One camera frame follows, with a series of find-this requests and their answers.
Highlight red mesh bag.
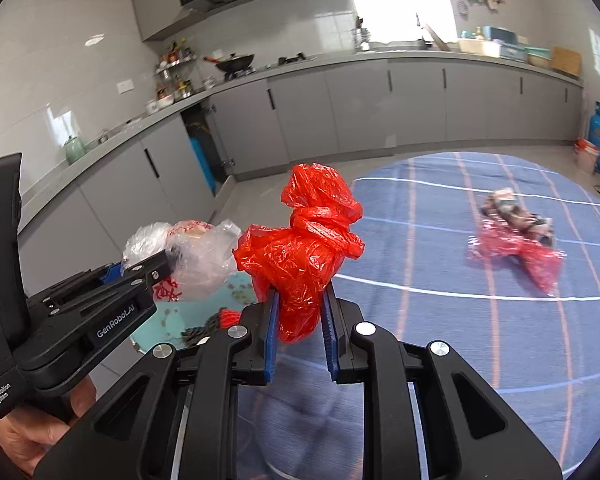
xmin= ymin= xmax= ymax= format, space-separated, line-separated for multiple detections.
xmin=207 ymin=307 xmax=243 ymax=331

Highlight white basin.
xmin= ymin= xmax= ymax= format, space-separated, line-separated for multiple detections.
xmin=457 ymin=39 xmax=501 ymax=58

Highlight person's left hand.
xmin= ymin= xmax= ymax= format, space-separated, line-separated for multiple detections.
xmin=0 ymin=376 xmax=98 ymax=476

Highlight leaning cutting board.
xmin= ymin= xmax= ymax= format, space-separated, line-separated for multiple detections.
xmin=425 ymin=24 xmax=451 ymax=52

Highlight stacked teal basins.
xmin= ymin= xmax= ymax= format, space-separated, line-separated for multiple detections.
xmin=525 ymin=46 xmax=553 ymax=68

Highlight bright window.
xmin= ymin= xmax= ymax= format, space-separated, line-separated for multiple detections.
xmin=352 ymin=0 xmax=456 ymax=46

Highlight green glazed jar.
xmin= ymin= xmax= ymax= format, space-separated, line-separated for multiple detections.
xmin=65 ymin=135 xmax=87 ymax=165

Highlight black bumpy cluster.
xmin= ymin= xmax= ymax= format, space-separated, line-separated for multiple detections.
xmin=180 ymin=326 xmax=216 ymax=348

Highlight blue canister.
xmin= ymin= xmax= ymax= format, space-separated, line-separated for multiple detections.
xmin=190 ymin=137 xmax=216 ymax=193

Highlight dark crumpled wrapper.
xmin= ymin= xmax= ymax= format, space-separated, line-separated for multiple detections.
xmin=480 ymin=187 xmax=556 ymax=248

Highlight metal pot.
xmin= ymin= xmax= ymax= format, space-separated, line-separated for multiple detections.
xmin=354 ymin=15 xmax=372 ymax=52

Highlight grey kitchen cabinet run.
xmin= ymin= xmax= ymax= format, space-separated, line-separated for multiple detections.
xmin=15 ymin=52 xmax=586 ymax=271

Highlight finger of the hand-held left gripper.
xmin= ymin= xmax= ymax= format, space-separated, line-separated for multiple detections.
xmin=26 ymin=261 xmax=127 ymax=312
xmin=41 ymin=251 xmax=176 ymax=333

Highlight red plastic bag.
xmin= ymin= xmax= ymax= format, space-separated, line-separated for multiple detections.
xmin=232 ymin=162 xmax=366 ymax=345

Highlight cardboard box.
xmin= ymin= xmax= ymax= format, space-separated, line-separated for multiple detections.
xmin=550 ymin=46 xmax=582 ymax=78

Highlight pink plastic bag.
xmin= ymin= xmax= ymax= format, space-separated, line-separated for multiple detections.
xmin=467 ymin=225 xmax=566 ymax=296

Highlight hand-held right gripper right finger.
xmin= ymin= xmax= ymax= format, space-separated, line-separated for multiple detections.
xmin=322 ymin=284 xmax=565 ymax=480

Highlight black gas stove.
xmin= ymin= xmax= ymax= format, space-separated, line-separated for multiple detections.
xmin=224 ymin=52 xmax=311 ymax=81

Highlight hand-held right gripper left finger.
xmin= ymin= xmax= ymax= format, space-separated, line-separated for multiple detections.
xmin=32 ymin=291 xmax=282 ymax=480

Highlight black wok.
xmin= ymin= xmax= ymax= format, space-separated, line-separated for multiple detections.
xmin=203 ymin=52 xmax=257 ymax=75

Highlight teal enamel basin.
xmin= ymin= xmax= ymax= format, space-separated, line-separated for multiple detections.
xmin=130 ymin=280 xmax=261 ymax=356

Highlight metal spice rack with bottles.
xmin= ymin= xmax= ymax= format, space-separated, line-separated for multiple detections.
xmin=154 ymin=37 xmax=196 ymax=103

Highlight pink bucket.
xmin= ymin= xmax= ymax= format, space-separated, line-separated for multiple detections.
xmin=574 ymin=139 xmax=600 ymax=175

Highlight clear plastic bag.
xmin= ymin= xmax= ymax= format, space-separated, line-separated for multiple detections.
xmin=122 ymin=219 xmax=243 ymax=301

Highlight blue plastic box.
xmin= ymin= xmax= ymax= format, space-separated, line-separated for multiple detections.
xmin=481 ymin=26 xmax=528 ymax=61

